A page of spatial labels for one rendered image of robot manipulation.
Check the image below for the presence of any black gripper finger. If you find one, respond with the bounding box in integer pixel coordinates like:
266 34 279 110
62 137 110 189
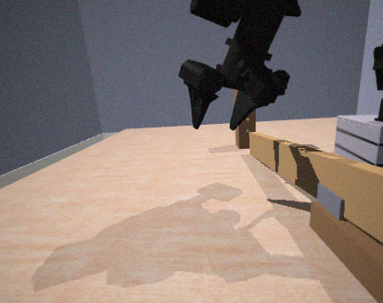
183 81 219 129
230 90 269 130

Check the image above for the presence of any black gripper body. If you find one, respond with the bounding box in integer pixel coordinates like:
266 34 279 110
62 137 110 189
178 33 272 96

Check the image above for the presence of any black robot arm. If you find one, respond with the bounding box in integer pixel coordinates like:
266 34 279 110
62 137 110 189
190 0 383 104

